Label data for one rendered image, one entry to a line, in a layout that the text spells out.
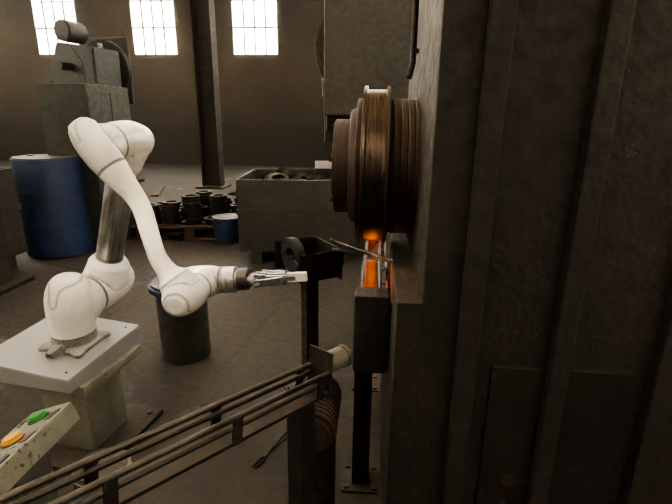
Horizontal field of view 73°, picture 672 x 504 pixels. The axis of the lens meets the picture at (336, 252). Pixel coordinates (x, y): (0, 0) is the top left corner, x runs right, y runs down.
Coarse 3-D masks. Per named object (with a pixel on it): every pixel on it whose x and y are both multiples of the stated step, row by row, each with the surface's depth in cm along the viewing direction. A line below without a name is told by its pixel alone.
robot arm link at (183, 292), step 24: (120, 168) 147; (120, 192) 148; (144, 192) 152; (144, 216) 146; (144, 240) 142; (168, 264) 139; (168, 288) 135; (192, 288) 138; (168, 312) 135; (192, 312) 141
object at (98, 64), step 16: (64, 32) 751; (80, 32) 768; (64, 48) 753; (80, 48) 746; (96, 48) 750; (112, 48) 808; (128, 48) 820; (64, 64) 739; (80, 64) 754; (96, 64) 751; (112, 64) 784; (128, 64) 815; (48, 80) 778; (64, 80) 770; (80, 80) 762; (96, 80) 756; (112, 80) 789; (128, 80) 821; (128, 96) 843
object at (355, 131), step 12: (360, 108) 126; (360, 120) 123; (360, 132) 122; (348, 144) 125; (360, 144) 121; (348, 156) 125; (360, 156) 121; (348, 168) 125; (348, 180) 126; (348, 192) 128; (348, 204) 131; (348, 216) 137
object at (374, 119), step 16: (368, 96) 126; (384, 96) 125; (368, 112) 121; (384, 112) 121; (368, 128) 119; (384, 128) 119; (368, 144) 119; (384, 144) 118; (368, 160) 119; (384, 160) 118; (368, 176) 119; (384, 176) 119; (368, 192) 121; (368, 208) 124; (368, 224) 128
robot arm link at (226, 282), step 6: (222, 270) 153; (228, 270) 153; (234, 270) 154; (222, 276) 152; (228, 276) 152; (234, 276) 153; (222, 282) 152; (228, 282) 152; (234, 282) 153; (222, 288) 153; (228, 288) 153; (234, 288) 153
